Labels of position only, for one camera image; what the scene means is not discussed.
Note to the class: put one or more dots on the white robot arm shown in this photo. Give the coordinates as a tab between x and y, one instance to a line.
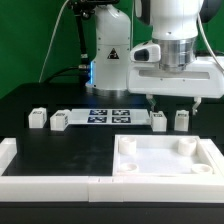
171	20

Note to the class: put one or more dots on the black camera stand pole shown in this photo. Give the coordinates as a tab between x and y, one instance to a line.
83	10

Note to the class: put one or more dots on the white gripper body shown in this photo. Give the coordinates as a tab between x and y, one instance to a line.
170	68

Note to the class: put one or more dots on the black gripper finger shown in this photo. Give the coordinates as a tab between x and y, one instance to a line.
151	102
197	102

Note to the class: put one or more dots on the white fiducial marker sheet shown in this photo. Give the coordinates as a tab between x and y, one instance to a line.
109	117

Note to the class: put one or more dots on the white U-shaped obstacle fence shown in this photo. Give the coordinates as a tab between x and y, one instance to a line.
202	188

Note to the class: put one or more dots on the white square table top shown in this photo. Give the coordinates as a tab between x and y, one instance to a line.
165	156

